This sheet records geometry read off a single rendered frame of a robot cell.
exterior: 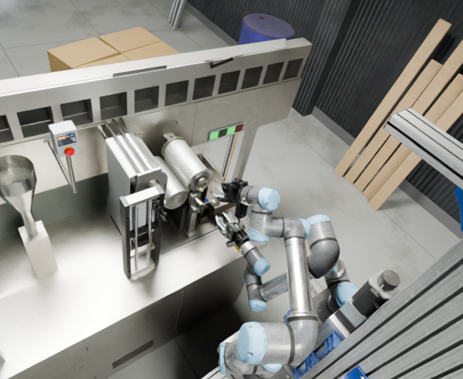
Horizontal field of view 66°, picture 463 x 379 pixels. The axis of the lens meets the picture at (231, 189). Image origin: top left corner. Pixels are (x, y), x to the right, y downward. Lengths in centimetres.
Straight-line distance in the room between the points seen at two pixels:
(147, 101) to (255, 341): 118
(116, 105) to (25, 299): 92
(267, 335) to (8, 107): 117
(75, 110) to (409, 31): 314
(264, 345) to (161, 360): 152
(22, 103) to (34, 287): 80
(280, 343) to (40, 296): 109
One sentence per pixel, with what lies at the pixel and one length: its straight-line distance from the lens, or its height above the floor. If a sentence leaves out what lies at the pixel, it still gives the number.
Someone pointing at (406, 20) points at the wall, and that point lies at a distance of 400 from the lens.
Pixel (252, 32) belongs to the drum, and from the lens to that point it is 419.
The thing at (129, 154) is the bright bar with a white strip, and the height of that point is 144.
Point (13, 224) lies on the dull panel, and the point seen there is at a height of 98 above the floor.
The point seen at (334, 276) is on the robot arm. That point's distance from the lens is 185.
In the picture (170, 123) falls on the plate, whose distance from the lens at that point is 184.
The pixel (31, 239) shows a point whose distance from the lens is 164.
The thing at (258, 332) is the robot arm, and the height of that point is 145.
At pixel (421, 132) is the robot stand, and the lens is 100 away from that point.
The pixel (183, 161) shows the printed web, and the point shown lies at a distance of 171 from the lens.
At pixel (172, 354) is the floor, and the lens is 261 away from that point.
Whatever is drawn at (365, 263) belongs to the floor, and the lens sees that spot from 342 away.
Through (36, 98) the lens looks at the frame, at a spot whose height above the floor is 162.
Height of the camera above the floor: 248
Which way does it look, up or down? 46 degrees down
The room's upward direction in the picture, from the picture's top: 16 degrees clockwise
